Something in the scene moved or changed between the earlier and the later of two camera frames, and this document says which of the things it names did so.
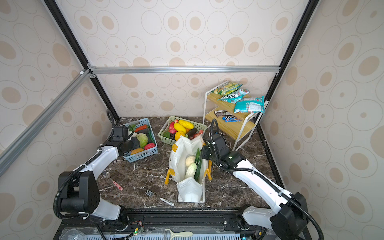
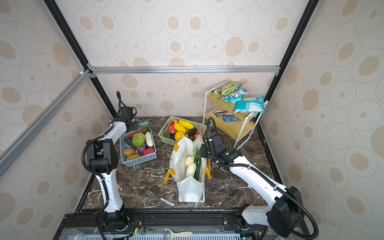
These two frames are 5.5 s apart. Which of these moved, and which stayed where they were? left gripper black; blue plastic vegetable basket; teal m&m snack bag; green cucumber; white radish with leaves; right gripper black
Moved: blue plastic vegetable basket; left gripper black
Stayed: teal m&m snack bag; right gripper black; green cucumber; white radish with leaves
